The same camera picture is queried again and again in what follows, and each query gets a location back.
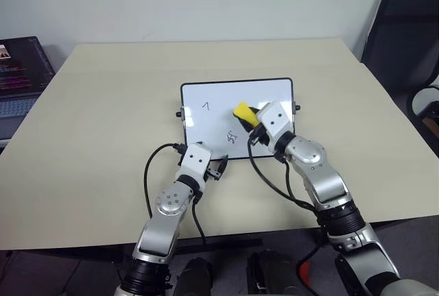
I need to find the yellow sponge eraser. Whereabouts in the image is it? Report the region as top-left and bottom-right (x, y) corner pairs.
(232, 101), (259, 129)

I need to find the black left arm short cable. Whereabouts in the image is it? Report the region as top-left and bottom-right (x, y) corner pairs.
(191, 194), (208, 246)

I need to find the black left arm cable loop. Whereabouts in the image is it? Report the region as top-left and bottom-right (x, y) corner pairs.
(143, 142), (189, 219)

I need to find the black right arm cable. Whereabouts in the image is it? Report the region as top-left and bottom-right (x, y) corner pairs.
(246, 136), (322, 215)

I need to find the red object under table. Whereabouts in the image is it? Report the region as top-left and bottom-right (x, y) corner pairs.
(296, 260), (313, 287)

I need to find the whiteboard with black frame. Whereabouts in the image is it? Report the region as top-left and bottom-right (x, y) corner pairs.
(174, 77), (302, 160)

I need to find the black mesh office chair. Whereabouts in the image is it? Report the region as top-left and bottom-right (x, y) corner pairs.
(359, 0), (439, 99)

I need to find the black table frame bar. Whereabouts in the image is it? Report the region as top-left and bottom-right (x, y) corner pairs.
(170, 238), (264, 253)

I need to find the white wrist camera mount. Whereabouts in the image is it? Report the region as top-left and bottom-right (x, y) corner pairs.
(179, 143), (214, 189)
(256, 101), (296, 147)

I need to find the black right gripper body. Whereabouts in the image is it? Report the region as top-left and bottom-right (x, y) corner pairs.
(248, 123), (272, 147)

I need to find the open grey laptop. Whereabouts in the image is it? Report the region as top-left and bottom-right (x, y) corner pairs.
(0, 36), (57, 141)

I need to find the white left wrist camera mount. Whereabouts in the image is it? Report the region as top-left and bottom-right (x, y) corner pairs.
(179, 143), (214, 189)

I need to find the dark rounded robot leg shape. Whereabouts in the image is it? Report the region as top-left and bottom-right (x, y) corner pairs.
(246, 249), (310, 296)
(174, 257), (214, 296)

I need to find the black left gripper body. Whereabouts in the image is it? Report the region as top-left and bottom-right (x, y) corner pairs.
(204, 161), (224, 183)

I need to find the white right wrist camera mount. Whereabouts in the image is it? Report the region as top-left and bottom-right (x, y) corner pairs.
(256, 101), (296, 147)

